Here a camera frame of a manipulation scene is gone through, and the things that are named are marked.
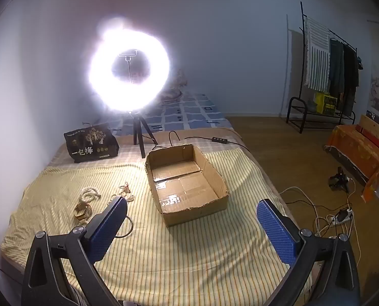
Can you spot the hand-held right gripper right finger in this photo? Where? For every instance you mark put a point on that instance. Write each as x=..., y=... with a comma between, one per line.
x=275, y=226

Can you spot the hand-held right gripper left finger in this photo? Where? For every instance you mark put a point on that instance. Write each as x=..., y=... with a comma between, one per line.
x=108, y=229

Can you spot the dark blue bangle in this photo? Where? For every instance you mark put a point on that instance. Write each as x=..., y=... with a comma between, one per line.
x=132, y=225

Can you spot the wristwatch with tan cushion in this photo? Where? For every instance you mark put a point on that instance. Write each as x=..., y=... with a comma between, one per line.
x=83, y=212

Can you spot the cardboard box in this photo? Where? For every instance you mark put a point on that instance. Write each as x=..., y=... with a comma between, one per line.
x=183, y=181

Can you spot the white power strip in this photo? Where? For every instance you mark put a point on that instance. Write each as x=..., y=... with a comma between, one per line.
x=342, y=216

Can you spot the yellow striped sheet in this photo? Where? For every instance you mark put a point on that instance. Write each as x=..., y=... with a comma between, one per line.
x=192, y=255

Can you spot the black snack bag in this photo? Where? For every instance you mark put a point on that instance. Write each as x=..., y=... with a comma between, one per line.
x=90, y=143

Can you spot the black tripod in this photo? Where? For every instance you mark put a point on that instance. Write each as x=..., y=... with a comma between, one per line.
x=141, y=140

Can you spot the checked bed sheet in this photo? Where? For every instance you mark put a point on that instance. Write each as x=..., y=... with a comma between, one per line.
x=221, y=146

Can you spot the orange cloth covered table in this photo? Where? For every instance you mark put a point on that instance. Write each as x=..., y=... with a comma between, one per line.
x=352, y=153

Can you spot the black clothes rack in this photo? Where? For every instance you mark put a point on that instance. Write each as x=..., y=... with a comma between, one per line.
x=293, y=100

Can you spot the long red box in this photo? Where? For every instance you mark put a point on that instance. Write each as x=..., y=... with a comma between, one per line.
x=369, y=136

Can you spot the yellow crate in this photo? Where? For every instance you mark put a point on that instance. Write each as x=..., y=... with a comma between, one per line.
x=326, y=103

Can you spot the blue patterned quilt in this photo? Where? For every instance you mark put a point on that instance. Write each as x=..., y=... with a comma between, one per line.
x=189, y=111

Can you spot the floral pillow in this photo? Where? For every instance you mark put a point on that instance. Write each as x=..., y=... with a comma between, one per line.
x=176, y=86

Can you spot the dark green garment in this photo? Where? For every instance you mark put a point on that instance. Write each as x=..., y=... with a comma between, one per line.
x=336, y=70

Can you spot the black garment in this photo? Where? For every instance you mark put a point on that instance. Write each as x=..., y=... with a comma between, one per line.
x=350, y=73

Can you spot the striped towel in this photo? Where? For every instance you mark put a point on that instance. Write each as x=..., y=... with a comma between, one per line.
x=317, y=60

